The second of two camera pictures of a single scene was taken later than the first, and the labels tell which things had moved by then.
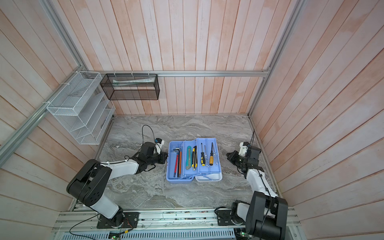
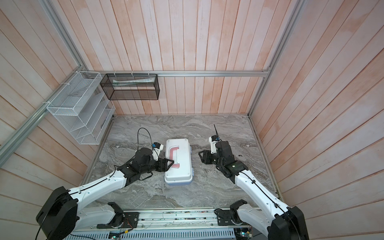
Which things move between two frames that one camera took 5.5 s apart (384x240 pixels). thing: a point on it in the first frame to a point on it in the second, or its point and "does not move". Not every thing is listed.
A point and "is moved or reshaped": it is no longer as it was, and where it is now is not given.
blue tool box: x=185 y=159 is moved or reshaped
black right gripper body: x=238 y=160 to x=210 y=158
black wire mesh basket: x=131 y=86 does not move
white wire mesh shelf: x=80 y=110 does not move
